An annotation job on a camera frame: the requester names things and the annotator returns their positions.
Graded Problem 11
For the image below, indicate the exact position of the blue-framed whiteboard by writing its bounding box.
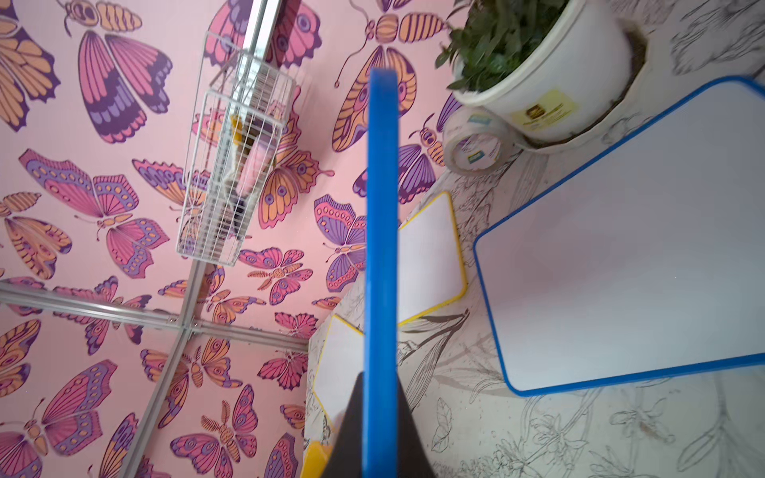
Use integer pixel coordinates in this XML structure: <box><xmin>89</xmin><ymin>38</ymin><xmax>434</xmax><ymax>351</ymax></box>
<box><xmin>362</xmin><ymin>69</ymin><xmax>400</xmax><ymax>478</ymax></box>
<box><xmin>473</xmin><ymin>77</ymin><xmax>764</xmax><ymax>396</ymax></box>

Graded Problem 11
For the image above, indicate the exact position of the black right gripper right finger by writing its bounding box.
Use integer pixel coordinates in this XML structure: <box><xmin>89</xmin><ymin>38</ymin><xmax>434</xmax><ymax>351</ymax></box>
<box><xmin>398</xmin><ymin>386</ymin><xmax>436</xmax><ymax>478</ymax></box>

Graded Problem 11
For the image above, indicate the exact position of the potted green plant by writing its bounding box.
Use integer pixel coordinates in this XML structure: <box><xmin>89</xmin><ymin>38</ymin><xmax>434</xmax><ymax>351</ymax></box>
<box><xmin>454</xmin><ymin>1</ymin><xmax>651</xmax><ymax>155</ymax></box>

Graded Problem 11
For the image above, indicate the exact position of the white wire wall basket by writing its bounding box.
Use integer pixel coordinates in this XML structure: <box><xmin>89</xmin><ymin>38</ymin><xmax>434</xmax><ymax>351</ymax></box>
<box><xmin>175</xmin><ymin>41</ymin><xmax>295</xmax><ymax>266</ymax></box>

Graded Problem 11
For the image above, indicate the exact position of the clear tape roll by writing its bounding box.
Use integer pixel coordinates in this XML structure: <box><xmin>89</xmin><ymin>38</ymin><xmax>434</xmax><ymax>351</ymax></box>
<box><xmin>443</xmin><ymin>107</ymin><xmax>518</xmax><ymax>176</ymax></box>

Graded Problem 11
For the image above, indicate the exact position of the yellow storage tray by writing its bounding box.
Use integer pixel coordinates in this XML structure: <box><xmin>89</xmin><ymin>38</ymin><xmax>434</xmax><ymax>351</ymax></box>
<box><xmin>300</xmin><ymin>442</ymin><xmax>333</xmax><ymax>478</ymax></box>

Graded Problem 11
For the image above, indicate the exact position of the aluminium cage frame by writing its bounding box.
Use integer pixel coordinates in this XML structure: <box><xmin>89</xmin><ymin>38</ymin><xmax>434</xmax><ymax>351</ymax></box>
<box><xmin>0</xmin><ymin>0</ymin><xmax>312</xmax><ymax>478</ymax></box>

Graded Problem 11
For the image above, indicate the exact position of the yellow-framed whiteboard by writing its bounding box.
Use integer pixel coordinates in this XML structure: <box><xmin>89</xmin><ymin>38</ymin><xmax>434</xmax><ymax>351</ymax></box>
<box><xmin>314</xmin><ymin>315</ymin><xmax>365</xmax><ymax>431</ymax></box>
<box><xmin>398</xmin><ymin>192</ymin><xmax>468</xmax><ymax>326</ymax></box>

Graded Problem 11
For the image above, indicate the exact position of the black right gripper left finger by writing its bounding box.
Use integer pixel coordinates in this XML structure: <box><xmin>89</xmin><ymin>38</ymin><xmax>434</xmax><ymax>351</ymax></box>
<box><xmin>322</xmin><ymin>372</ymin><xmax>364</xmax><ymax>478</ymax></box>

